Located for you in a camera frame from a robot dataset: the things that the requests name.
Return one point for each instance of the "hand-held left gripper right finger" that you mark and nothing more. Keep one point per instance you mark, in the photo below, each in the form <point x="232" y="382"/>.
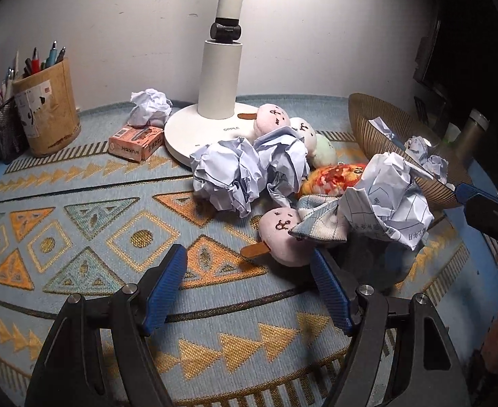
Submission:
<point x="331" y="292"/>

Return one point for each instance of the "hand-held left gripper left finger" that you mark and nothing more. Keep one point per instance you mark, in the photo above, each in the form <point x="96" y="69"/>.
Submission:
<point x="168" y="284"/>

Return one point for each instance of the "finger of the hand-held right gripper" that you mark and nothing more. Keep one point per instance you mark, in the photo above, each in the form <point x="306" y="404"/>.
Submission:
<point x="465" y="190"/>

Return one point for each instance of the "brown ribbed glass bowl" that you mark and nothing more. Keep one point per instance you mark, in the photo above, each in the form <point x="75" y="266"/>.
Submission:
<point x="440" y="193"/>

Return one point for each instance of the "tri-colour dango plush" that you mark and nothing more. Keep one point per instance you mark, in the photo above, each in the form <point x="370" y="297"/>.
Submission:
<point x="270" y="118"/>
<point x="281" y="237"/>

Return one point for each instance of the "large printed paper ball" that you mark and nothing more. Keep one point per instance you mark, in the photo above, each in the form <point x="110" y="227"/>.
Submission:
<point x="384" y="203"/>

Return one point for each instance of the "blue plaid cloth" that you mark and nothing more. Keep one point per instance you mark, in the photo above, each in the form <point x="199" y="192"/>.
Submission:
<point x="317" y="212"/>

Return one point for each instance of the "red orange plush packet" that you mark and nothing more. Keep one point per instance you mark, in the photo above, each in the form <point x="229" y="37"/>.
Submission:
<point x="329" y="178"/>

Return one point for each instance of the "silver bottle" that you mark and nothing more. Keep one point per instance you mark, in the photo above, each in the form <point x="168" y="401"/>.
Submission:
<point x="471" y="135"/>

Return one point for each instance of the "small crumpled paper ball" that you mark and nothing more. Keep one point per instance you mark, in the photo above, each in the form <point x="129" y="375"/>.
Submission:
<point x="418" y="146"/>

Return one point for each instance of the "flat paper piece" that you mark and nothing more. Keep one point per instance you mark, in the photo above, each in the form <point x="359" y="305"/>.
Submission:
<point x="384" y="129"/>

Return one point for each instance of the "patterned woven table mat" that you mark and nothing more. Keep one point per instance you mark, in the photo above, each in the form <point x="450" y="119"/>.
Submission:
<point x="105" y="178"/>

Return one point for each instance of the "dark screen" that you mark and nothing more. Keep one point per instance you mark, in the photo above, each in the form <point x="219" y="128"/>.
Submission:
<point x="431" y="63"/>

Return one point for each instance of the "small orange box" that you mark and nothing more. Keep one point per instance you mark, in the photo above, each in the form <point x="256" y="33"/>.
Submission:
<point x="134" y="144"/>

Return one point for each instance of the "cork pen holder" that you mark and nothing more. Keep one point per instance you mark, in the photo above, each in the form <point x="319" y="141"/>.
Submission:
<point x="47" y="110"/>

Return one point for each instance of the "white desk lamp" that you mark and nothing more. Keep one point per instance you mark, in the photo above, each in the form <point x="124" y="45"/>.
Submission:
<point x="221" y="72"/>

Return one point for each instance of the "black mesh pen holder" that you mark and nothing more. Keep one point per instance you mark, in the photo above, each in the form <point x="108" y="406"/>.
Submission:
<point x="5" y="131"/>

